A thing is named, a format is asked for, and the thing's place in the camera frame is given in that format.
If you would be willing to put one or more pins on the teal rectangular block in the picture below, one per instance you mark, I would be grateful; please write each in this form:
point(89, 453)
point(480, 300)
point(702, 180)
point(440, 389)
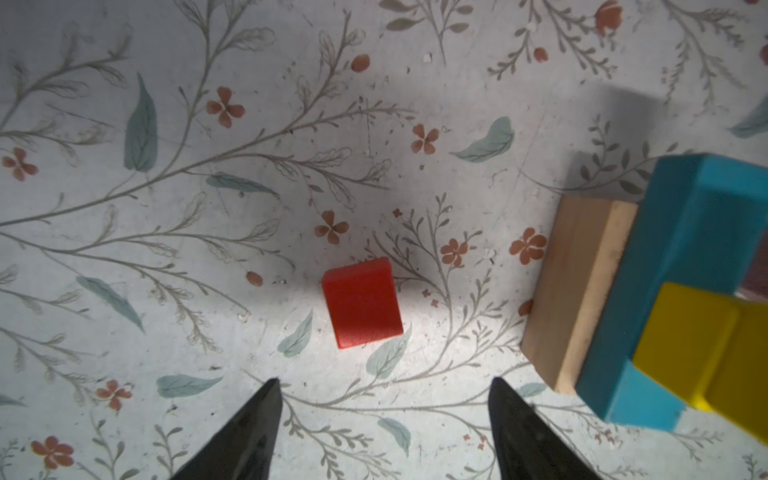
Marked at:
point(698, 225)

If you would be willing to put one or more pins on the yellow cube red letter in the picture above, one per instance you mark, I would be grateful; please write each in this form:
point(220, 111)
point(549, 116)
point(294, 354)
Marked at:
point(684, 340)

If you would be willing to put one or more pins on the natural wood block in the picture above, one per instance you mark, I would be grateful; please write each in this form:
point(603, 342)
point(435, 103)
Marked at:
point(586, 245)

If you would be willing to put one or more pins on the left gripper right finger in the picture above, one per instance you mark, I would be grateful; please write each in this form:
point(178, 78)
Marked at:
point(526, 448)

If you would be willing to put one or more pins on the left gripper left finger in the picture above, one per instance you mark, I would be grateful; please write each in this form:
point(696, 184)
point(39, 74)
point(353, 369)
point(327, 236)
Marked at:
point(243, 448)

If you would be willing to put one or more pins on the small yellow cube block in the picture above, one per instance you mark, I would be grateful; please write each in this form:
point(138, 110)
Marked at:
point(738, 389)

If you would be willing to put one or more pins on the red cube block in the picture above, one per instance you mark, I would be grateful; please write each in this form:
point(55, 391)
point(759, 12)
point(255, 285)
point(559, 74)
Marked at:
point(362, 303)

